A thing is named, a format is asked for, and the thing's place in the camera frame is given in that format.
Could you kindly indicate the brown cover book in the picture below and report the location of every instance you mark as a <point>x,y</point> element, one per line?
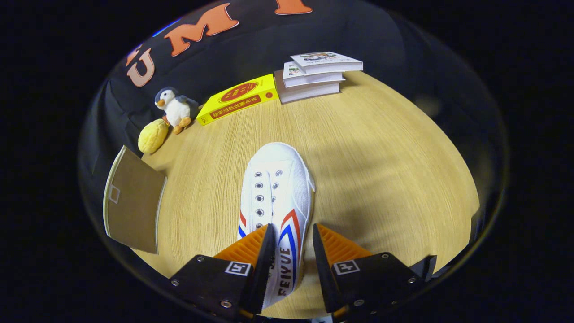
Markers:
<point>309,93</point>

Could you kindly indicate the penguin plush toy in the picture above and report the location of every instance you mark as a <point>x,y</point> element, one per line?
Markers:
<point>177,110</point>

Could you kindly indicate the white book floral cover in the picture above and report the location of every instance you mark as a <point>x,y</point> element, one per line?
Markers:
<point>323,58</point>

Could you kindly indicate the yellow plush ball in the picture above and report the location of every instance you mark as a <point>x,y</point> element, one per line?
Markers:
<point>152,137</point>

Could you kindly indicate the black backdrop cloth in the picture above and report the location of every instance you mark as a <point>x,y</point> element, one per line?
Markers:
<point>269,40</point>

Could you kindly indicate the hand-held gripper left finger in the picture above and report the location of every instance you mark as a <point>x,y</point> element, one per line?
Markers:
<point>263,269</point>

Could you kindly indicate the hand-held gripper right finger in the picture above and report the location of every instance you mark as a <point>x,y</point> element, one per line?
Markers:
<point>323,273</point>

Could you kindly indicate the yellow book red label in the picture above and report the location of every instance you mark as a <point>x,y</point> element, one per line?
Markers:
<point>237,96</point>

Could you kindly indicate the brown fabric storage box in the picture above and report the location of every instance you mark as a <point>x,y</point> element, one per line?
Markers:
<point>134,202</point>

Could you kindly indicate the white canvas shoe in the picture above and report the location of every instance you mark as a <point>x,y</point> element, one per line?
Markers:
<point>282,179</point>

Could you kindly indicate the white book green print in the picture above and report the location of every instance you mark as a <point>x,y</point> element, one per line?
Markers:
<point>309,80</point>

